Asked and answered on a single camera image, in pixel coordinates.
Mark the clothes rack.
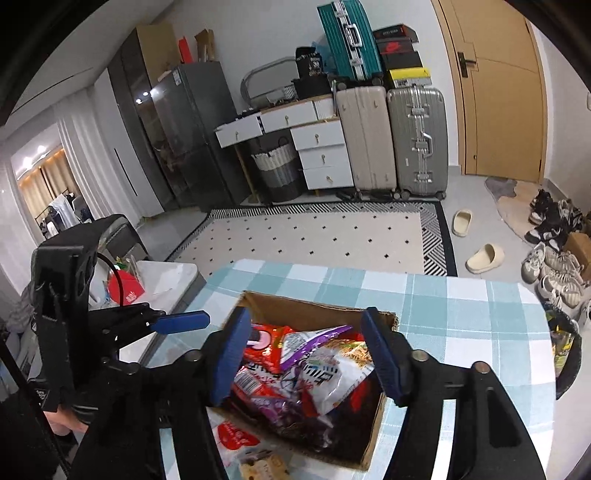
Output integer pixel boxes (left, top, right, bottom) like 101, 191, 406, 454
39, 194, 93, 238

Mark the beige suitcase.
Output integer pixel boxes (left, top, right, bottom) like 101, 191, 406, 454
336, 85, 399, 199

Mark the white noodle snack packet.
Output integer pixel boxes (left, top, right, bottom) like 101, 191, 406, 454
295, 339, 376, 416

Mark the black cable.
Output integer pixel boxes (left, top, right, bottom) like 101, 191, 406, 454
97, 253, 124, 308

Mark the arched grey mirror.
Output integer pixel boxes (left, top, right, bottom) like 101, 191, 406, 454
241, 56, 298, 109

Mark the red gift bag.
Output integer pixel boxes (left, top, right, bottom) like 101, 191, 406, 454
107, 268, 146, 308

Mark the plain black shoe box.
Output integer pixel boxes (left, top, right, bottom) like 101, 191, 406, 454
381, 51, 423, 73

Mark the dark glass cabinet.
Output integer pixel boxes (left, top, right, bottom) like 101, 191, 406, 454
108, 28, 185, 213

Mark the purple snack packet yellow label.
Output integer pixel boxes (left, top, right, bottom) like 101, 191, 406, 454
252, 397, 338, 444

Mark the silver suitcase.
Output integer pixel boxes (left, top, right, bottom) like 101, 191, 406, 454
387, 84, 448, 200

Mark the white curtain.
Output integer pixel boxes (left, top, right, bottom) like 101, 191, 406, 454
60, 92, 167, 222

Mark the beige slipper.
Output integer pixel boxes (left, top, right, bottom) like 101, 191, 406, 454
451, 209, 474, 237
465, 244, 505, 274

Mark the black and white patterned rug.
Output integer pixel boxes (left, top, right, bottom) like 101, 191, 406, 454
166, 200, 458, 278

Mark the black shoe box orange stripe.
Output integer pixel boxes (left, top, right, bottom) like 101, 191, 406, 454
373, 25, 419, 43

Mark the woven laundry basket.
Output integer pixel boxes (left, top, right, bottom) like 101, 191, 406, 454
252, 143, 305, 203

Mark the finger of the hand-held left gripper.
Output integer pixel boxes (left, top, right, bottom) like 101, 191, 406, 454
88, 302, 211, 365

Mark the teal checked tablecloth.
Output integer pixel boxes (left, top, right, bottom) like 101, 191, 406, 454
148, 258, 555, 480

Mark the white drawer desk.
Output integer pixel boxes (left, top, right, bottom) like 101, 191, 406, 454
215, 95, 356, 195

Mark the black paper bag white print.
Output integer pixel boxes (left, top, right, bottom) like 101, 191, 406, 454
295, 46, 327, 79

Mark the white side table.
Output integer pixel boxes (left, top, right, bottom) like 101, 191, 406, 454
90, 261, 206, 365

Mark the brown paper bag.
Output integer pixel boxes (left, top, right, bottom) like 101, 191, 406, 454
194, 29, 215, 63

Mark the yellow and black shoe box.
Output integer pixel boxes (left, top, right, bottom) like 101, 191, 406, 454
385, 67, 432, 89

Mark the biscuit picture snack packet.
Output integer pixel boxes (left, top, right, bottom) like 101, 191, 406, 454
238, 452, 291, 480

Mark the grey and beige door mat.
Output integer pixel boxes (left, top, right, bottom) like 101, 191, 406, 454
484, 176, 550, 241

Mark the person's left forearm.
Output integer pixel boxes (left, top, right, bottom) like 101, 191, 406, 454
0, 406, 70, 480

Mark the magenta snack packet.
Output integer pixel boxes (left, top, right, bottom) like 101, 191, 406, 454
281, 324, 354, 370

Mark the pile of shoes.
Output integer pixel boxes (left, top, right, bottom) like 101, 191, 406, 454
522, 189, 591, 324

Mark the wooden door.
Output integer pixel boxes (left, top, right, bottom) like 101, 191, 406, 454
431, 0, 548, 183

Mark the person's left hand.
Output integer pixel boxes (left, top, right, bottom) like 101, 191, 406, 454
44, 406, 88, 435

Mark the teal suitcase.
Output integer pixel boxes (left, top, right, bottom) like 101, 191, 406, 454
317, 1, 386, 84

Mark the red and black shoe box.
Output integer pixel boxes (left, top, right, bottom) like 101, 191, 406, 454
376, 39, 415, 56

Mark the small brown cardboard box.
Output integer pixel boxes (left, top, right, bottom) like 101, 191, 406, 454
563, 232, 591, 259

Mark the dark grey fridge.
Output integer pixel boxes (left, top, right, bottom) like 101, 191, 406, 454
150, 61, 252, 208

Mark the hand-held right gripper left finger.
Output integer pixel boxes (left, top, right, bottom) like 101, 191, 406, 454
69, 306, 254, 480

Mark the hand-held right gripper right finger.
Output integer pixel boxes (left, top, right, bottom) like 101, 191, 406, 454
360, 306, 550, 480

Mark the black storage box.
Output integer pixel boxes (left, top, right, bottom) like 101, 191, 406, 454
292, 78, 334, 99

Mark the tall cardboard box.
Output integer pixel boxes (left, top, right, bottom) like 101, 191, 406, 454
135, 23, 181, 84

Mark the black trash bin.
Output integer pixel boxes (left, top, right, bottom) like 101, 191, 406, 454
549, 314, 583, 401

